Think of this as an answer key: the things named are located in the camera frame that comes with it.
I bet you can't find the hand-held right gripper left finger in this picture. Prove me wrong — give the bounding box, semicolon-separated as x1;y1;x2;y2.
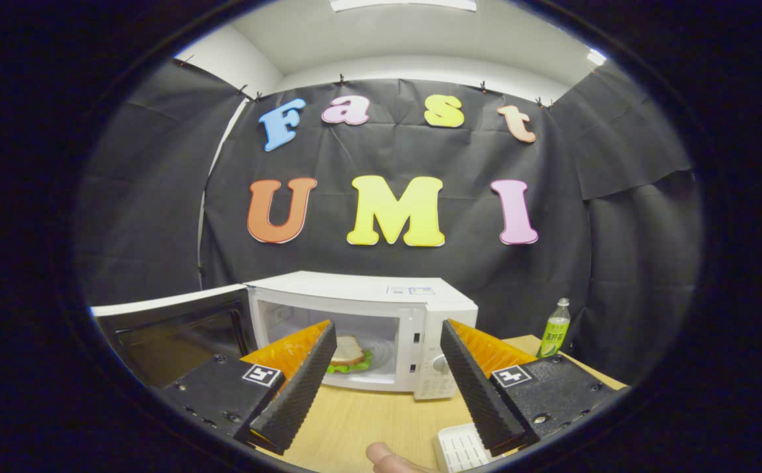
158;319;338;456

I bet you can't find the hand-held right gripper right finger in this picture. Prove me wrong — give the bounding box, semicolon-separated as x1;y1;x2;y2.
440;318;621;457

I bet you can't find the green lettuce leaf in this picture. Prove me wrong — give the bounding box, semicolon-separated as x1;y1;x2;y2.
325;350;374;375

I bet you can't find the white microwave oven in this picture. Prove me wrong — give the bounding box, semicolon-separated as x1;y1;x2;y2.
90;271;479;401

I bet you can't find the white rectangular tray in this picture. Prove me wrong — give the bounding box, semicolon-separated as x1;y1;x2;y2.
434;422;493;473

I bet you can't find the green drink bottle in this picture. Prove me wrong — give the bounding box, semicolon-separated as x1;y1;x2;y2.
537;298;572;359

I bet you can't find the long ceiling light panel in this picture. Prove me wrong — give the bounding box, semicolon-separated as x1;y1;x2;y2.
330;0;478;12

